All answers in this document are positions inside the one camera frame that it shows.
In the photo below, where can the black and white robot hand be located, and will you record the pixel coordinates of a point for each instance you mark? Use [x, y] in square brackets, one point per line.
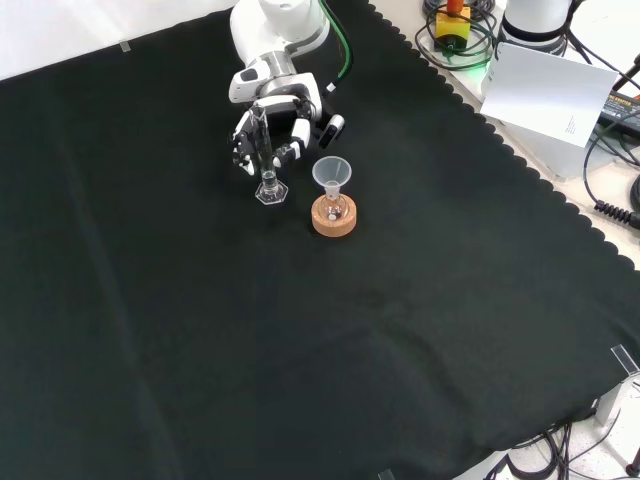
[305, 100]

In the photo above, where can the clear glass graduated cylinder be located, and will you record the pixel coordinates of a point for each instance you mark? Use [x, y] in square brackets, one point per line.
[269, 189]

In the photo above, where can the clear plastic funnel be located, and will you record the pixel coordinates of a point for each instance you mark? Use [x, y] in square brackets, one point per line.
[331, 171]

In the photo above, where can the round-bottom glass flask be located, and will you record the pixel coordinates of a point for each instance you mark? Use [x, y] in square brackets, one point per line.
[333, 207]

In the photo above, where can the yellow stop button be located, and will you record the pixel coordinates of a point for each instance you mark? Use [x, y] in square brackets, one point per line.
[452, 27]

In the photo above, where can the black cloth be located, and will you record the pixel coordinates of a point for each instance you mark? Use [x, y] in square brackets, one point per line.
[250, 325]

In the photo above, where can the white box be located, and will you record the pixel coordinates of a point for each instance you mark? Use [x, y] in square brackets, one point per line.
[550, 155]

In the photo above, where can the black power adapter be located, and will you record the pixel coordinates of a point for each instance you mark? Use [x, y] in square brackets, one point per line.
[622, 107]

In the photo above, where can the black tripod leg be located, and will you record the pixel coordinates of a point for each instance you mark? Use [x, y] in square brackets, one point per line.
[627, 75]

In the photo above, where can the white wrist camera shell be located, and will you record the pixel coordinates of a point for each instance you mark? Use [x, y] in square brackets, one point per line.
[242, 85]

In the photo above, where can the grey metal bracket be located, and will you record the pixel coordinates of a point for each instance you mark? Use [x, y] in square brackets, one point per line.
[617, 400]

